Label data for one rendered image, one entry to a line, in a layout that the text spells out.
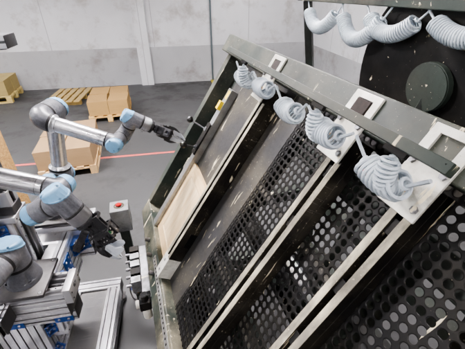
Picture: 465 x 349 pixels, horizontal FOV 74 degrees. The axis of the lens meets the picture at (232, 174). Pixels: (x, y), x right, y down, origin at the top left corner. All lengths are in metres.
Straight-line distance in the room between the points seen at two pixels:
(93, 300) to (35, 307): 0.90
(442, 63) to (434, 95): 0.11
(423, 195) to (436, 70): 0.71
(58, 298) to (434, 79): 1.80
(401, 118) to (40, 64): 8.78
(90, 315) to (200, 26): 7.21
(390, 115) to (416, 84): 0.58
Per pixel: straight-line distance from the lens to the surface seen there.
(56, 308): 1.80
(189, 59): 8.60
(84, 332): 2.51
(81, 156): 4.54
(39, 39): 9.04
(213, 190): 1.39
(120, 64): 8.70
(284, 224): 0.96
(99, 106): 6.30
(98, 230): 1.17
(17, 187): 1.32
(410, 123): 0.78
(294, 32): 9.10
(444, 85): 1.31
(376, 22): 1.50
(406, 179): 0.63
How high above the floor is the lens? 2.17
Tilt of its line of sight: 31 degrees down
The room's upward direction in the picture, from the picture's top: straight up
